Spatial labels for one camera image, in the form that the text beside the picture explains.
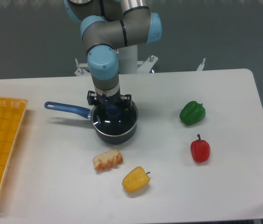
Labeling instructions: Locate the green bell pepper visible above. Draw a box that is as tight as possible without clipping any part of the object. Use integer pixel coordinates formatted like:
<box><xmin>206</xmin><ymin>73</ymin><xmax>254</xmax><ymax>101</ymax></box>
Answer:
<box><xmin>180</xmin><ymin>101</ymin><xmax>206</xmax><ymax>126</ymax></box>

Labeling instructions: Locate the toasted bread piece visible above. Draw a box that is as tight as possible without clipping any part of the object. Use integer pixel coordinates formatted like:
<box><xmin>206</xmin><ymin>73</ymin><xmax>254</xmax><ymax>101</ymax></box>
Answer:
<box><xmin>92</xmin><ymin>149</ymin><xmax>123</xmax><ymax>171</ymax></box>

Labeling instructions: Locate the glass lid with blue knob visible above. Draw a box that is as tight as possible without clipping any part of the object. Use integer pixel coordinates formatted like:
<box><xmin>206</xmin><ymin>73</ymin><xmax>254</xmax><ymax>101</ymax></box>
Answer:
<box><xmin>91</xmin><ymin>105</ymin><xmax>138</xmax><ymax>136</ymax></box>

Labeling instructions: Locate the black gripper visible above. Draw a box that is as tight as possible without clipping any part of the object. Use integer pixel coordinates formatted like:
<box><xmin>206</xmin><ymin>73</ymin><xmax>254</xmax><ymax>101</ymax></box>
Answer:
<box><xmin>87</xmin><ymin>91</ymin><xmax>132</xmax><ymax>110</ymax></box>

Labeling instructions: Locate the white table clamp bracket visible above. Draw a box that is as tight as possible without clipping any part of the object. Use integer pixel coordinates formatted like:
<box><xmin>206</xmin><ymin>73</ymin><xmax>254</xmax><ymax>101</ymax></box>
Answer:
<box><xmin>197</xmin><ymin>58</ymin><xmax>206</xmax><ymax>71</ymax></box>

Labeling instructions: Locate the red bell pepper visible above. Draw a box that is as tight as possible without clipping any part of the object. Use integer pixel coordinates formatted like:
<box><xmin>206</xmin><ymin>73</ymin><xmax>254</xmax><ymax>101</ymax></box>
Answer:
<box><xmin>190</xmin><ymin>134</ymin><xmax>210</xmax><ymax>163</ymax></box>

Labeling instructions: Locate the dark saucepan with blue handle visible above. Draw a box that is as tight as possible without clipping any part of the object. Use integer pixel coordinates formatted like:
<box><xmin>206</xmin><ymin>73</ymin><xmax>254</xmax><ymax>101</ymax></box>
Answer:
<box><xmin>44</xmin><ymin>101</ymin><xmax>138</xmax><ymax>145</ymax></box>

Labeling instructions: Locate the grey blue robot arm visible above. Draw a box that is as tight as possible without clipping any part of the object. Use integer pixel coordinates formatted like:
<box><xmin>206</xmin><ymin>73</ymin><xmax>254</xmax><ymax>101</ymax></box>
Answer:
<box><xmin>64</xmin><ymin>0</ymin><xmax>162</xmax><ymax>109</ymax></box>

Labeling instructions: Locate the yellow bell pepper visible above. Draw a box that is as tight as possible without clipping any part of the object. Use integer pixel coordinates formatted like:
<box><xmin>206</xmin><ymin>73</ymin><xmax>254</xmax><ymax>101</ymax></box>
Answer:
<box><xmin>122</xmin><ymin>166</ymin><xmax>150</xmax><ymax>193</ymax></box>

